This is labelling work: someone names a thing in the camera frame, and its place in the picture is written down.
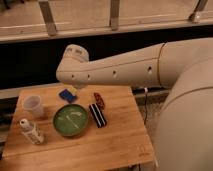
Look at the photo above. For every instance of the white plastic bottle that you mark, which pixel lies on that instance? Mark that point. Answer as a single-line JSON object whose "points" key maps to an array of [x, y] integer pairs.
{"points": [[31, 131]]}

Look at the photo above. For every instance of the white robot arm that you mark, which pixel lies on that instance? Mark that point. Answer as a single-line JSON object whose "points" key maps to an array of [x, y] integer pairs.
{"points": [[184, 134]]}

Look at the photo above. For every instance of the metal frame post right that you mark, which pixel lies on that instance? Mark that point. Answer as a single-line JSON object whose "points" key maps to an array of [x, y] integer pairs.
{"points": [[196, 15]]}

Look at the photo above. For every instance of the metal frame post middle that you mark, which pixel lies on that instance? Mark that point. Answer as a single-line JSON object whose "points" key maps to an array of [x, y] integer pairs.
{"points": [[114, 14]]}

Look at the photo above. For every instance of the metal frame post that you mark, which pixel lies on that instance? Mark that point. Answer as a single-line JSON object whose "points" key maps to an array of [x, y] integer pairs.
{"points": [[47, 17], [196, 15], [114, 14]]}

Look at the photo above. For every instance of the green bowl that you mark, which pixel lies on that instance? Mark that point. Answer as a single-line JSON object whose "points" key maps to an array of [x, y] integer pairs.
{"points": [[70, 120]]}

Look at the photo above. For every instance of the red brown snack bar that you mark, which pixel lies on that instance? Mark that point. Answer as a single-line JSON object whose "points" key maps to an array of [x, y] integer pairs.
{"points": [[99, 100]]}

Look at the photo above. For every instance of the metal frame post left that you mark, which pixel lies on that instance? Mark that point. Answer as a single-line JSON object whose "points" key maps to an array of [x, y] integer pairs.
{"points": [[47, 17]]}

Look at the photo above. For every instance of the blue sponge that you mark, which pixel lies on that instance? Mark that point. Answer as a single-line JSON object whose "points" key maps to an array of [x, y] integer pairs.
{"points": [[67, 95]]}

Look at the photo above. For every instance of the clear plastic cup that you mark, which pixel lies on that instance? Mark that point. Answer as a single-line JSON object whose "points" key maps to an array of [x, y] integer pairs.
{"points": [[33, 104]]}

